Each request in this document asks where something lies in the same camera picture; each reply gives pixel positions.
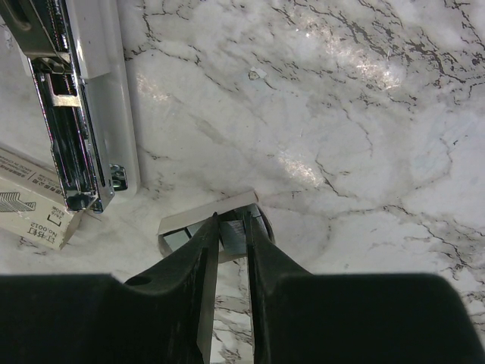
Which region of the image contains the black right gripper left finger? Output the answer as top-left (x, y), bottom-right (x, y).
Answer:
top-left (1, 216), bottom-right (219, 363)

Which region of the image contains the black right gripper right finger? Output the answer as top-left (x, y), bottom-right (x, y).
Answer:
top-left (244, 215), bottom-right (484, 363)

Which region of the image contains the staple tray with staples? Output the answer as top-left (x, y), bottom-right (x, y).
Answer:
top-left (157, 189), bottom-right (274, 262)

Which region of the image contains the white staple box sleeve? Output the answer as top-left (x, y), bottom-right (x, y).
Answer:
top-left (1, 149), bottom-right (82, 250)

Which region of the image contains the light blue stapler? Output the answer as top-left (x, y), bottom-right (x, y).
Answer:
top-left (1, 1), bottom-right (140, 213)

